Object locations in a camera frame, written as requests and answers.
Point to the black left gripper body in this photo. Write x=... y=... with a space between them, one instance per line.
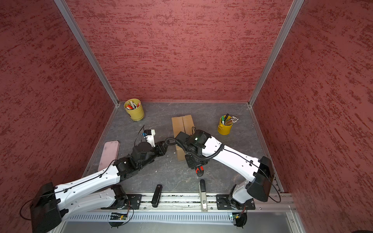
x=158 y=150

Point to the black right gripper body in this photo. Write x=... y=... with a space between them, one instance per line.
x=194 y=160

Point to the brown cardboard express box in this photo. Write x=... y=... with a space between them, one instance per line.
x=182 y=124

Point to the red black utility knife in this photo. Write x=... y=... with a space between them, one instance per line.
x=199 y=171

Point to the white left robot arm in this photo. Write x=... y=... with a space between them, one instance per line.
x=52 y=204

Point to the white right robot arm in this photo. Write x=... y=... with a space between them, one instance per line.
x=258 y=172

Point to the yellow pencil cup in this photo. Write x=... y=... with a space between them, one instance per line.
x=224 y=129

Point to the yellow-green pen holder cup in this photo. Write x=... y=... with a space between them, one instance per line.
x=134 y=109

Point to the pink flat case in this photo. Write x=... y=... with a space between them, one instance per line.
x=110 y=153

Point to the coloured pencils bundle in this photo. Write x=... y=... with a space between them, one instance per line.
x=232 y=120

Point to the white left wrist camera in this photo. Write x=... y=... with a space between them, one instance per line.
x=149 y=136

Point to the silver latch with black handle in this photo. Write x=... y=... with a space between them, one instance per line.
x=203 y=195

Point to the black handle on rail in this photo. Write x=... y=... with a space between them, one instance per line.
x=156 y=196

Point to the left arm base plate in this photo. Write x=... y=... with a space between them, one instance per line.
x=133 y=201

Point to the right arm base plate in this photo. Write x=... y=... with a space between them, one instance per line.
x=223 y=203

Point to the aluminium front rail frame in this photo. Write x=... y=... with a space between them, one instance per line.
x=186 y=208

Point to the left circuit board with wires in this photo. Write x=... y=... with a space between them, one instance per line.
x=117 y=219

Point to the circuit board with wires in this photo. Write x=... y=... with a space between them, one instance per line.
x=239 y=220
x=117 y=219

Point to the right circuit board with wires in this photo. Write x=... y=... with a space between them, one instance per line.
x=239 y=220

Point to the aluminium corner post left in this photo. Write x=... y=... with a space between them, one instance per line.
x=73 y=25

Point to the aluminium corner post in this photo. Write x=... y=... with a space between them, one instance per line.
x=286 y=27
x=73 y=25

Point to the aluminium corner post right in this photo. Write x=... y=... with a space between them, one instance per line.
x=286 y=27

